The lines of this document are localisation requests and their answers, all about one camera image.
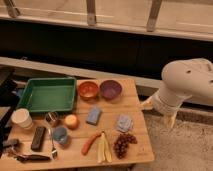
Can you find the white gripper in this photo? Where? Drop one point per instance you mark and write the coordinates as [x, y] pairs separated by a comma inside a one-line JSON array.
[[166, 102]]

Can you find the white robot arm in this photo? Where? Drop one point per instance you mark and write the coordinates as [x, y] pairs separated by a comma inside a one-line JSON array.
[[181, 80]]

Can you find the blue plastic cup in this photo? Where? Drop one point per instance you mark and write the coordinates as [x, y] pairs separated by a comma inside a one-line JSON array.
[[60, 135]]

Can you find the small metal cup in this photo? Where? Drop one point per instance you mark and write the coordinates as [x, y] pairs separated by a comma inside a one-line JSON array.
[[52, 118]]

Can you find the black eraser block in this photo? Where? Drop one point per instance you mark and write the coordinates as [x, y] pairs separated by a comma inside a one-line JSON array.
[[38, 138]]

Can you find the white paper cup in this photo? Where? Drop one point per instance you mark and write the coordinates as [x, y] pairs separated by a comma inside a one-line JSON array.
[[22, 118]]

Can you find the light blue cloth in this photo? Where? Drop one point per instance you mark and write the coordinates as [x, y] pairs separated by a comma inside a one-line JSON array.
[[124, 123]]

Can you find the dark red grapes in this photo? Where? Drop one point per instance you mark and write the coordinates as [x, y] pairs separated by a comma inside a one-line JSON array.
[[122, 143]]

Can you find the purple bowl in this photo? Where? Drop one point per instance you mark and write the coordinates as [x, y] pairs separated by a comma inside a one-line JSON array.
[[110, 89]]

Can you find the blue sponge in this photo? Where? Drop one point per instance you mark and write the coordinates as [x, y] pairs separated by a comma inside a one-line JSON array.
[[93, 116]]

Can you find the yellow banana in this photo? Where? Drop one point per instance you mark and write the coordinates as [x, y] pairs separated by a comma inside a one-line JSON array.
[[104, 154]]

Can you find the orange bowl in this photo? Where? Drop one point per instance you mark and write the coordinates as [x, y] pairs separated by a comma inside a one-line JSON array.
[[88, 90]]

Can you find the orange carrot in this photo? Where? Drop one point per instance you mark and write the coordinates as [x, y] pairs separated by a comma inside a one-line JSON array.
[[87, 145]]

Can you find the metal fork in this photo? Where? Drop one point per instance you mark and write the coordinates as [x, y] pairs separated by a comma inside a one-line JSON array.
[[53, 151]]

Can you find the green plastic tray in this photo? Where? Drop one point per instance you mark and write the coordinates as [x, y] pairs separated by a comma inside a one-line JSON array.
[[43, 95]]

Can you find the black handled tool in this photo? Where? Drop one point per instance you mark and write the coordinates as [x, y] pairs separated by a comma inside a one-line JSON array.
[[32, 158]]

